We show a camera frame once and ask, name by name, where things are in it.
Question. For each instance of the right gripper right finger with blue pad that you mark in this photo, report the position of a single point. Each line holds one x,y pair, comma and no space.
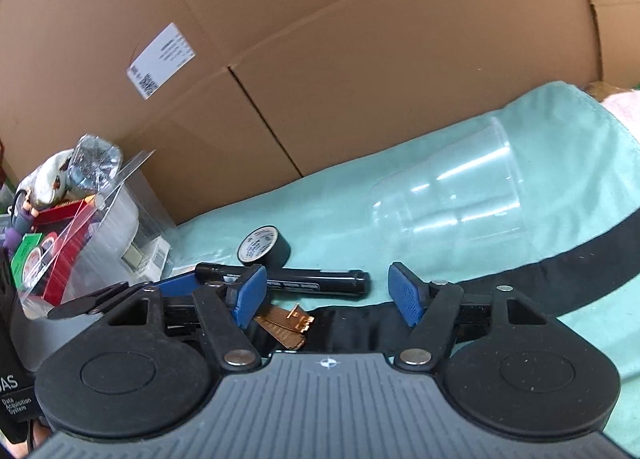
432,319

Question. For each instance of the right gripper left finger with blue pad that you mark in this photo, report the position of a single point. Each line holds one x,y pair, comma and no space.
225,304

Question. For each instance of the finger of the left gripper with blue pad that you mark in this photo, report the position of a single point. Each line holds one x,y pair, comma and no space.
177,286

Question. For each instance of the black permanent marker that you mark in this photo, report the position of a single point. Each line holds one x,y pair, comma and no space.
353,284

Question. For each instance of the black tape roll white core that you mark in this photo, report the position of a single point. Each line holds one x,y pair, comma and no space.
265,246

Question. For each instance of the gold mesh band watch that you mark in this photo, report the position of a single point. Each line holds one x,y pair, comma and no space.
287,326

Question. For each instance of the clear plastic storage bin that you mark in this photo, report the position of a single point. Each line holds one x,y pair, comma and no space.
131,238

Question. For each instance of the large clear plastic cup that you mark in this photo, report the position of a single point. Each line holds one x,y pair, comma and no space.
461,205

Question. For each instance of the red tape roll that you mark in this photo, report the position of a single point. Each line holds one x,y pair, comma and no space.
37,273

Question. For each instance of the green box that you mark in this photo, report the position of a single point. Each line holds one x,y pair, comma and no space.
22,258

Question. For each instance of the teal cloth with black stripe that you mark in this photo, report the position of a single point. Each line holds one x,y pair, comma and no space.
542,194

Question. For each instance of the large brown cardboard box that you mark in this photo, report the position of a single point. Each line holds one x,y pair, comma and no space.
279,89

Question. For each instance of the white shipping label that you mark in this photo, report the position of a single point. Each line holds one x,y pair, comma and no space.
159,61

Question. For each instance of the pink white towel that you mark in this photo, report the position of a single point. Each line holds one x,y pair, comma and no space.
625,107

